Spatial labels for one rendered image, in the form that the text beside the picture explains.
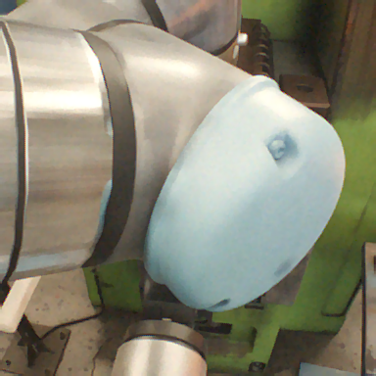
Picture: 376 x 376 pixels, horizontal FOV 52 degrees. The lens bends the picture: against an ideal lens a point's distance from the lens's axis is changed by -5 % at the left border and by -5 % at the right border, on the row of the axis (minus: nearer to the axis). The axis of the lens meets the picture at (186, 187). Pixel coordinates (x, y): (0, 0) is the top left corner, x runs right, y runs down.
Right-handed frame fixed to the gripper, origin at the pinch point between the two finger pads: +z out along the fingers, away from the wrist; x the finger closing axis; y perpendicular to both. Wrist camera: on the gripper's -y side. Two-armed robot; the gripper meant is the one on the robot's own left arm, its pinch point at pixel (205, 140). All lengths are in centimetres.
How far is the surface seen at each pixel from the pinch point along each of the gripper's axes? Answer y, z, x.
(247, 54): -29.4, 18.0, 4.9
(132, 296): 16, 93, -27
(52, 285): 16, 106, -63
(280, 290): 13, 47, 18
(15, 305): 25, 28, -36
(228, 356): 32, 81, 8
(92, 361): 41, 92, -37
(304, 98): -15.7, 11.7, 15.3
